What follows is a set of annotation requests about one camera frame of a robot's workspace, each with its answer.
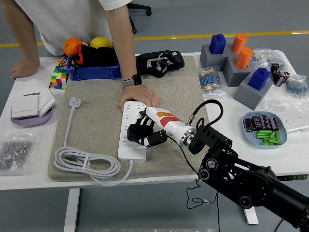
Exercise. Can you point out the person's right hand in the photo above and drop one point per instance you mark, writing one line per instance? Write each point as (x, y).
(25, 68)

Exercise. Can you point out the person's left hand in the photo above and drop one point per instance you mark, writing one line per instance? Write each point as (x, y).
(137, 94)

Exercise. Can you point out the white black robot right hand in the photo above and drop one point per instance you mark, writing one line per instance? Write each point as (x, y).
(166, 120)

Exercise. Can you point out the person's left forearm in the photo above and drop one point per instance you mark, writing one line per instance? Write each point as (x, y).
(122, 48)

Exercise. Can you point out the person's right forearm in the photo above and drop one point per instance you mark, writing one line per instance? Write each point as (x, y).
(21, 31)

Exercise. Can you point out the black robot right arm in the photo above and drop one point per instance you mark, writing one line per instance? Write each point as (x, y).
(241, 183)

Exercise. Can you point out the multicolour puzzle cube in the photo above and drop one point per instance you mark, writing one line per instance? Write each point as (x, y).
(59, 77)

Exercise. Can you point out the grey-brown mat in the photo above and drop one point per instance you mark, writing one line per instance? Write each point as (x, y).
(101, 91)

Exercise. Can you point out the blue plastic bin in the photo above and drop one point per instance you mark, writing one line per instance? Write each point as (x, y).
(96, 72)

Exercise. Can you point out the black open electronic housing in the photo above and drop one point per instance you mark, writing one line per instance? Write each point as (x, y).
(173, 62)

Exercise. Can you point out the black pouch with red trim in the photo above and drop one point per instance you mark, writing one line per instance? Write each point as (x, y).
(101, 58)

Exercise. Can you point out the orange fruit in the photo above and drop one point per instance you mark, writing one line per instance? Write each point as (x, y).
(71, 46)

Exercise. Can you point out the purple oval tray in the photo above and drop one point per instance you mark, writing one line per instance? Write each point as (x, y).
(31, 122)

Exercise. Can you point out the bag of taped resistors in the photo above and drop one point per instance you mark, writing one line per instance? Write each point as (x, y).
(210, 79)

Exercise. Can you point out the large yellow lemon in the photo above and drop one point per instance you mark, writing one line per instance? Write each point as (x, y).
(101, 42)

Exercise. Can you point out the small yellow fruit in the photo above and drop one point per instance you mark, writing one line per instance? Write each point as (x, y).
(85, 44)

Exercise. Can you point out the person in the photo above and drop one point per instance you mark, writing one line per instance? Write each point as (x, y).
(67, 19)

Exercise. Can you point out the grey block holder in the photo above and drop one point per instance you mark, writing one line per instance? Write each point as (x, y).
(231, 72)
(251, 96)
(207, 59)

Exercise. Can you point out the clear bag of metal nuts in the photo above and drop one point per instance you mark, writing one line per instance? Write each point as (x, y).
(14, 152)

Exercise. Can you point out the black office chair base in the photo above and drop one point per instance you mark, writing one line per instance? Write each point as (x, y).
(142, 6)

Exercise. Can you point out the light blue plate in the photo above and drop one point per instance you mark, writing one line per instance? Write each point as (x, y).
(253, 140)

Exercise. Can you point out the blue bottle-shaped block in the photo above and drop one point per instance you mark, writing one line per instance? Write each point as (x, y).
(258, 79)
(217, 44)

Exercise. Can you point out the green cylinder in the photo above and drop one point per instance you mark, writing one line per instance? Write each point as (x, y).
(272, 135)
(275, 141)
(262, 135)
(277, 135)
(263, 131)
(266, 144)

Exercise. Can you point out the orange cylinder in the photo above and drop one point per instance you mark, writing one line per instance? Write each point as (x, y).
(239, 43)
(244, 58)

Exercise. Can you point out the clear plastic bag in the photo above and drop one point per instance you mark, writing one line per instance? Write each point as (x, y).
(277, 105)

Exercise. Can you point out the clear bag of blue resistors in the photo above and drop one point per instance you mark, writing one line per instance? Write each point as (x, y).
(263, 56)
(298, 88)

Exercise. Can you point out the black cylindrical capacitor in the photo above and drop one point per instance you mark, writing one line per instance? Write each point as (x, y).
(283, 78)
(277, 76)
(275, 67)

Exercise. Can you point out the white table leg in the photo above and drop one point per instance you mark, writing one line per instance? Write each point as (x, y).
(71, 210)
(252, 217)

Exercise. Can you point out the table height control panel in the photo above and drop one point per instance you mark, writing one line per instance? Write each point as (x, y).
(297, 177)

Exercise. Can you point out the flat white wall switch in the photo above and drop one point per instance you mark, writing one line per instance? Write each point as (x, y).
(24, 106)

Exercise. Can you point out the tilted white wall switch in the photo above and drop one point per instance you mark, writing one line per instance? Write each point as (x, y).
(46, 101)

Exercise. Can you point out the white wall socket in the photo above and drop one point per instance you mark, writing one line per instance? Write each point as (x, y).
(294, 120)

